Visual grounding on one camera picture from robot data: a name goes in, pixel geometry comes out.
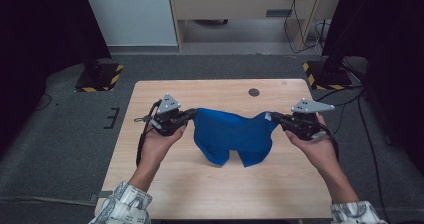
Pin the striped black stand base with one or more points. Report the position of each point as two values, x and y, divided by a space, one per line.
328 77
100 79

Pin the dark object under desk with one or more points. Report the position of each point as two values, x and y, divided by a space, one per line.
210 22

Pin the dark curtain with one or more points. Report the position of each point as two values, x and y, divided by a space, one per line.
390 34
40 34

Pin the person's left hand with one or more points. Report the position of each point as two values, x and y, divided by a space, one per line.
156 149

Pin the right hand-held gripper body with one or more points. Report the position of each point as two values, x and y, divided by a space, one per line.
305 125

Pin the light wooden desk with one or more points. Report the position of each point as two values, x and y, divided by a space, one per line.
233 0

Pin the blue cloth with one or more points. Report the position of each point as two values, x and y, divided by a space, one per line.
230 134

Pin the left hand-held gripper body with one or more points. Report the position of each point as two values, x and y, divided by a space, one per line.
168 120

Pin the person's right hand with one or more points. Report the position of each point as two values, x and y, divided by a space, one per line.
320 152

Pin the white panel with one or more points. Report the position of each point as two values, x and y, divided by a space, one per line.
130 14

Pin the grey tape piece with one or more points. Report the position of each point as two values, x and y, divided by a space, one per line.
100 195

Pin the round dark table grommet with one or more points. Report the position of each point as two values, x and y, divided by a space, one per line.
254 92

